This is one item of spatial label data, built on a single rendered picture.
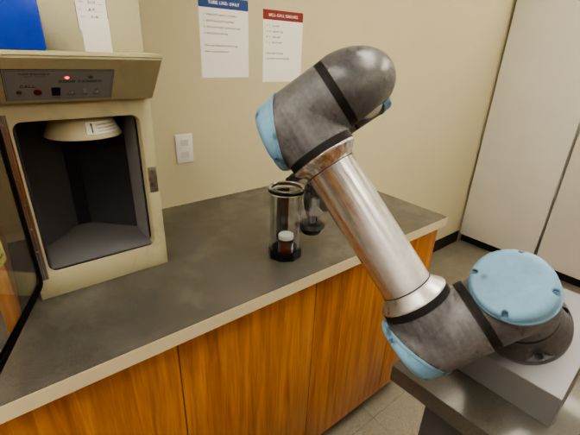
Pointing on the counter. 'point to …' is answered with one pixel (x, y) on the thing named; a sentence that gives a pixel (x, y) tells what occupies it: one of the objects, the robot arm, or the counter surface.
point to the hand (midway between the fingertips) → (312, 217)
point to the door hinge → (22, 196)
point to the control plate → (78, 78)
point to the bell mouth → (82, 129)
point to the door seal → (32, 255)
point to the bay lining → (83, 179)
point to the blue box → (21, 26)
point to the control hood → (96, 60)
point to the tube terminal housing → (61, 12)
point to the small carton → (96, 34)
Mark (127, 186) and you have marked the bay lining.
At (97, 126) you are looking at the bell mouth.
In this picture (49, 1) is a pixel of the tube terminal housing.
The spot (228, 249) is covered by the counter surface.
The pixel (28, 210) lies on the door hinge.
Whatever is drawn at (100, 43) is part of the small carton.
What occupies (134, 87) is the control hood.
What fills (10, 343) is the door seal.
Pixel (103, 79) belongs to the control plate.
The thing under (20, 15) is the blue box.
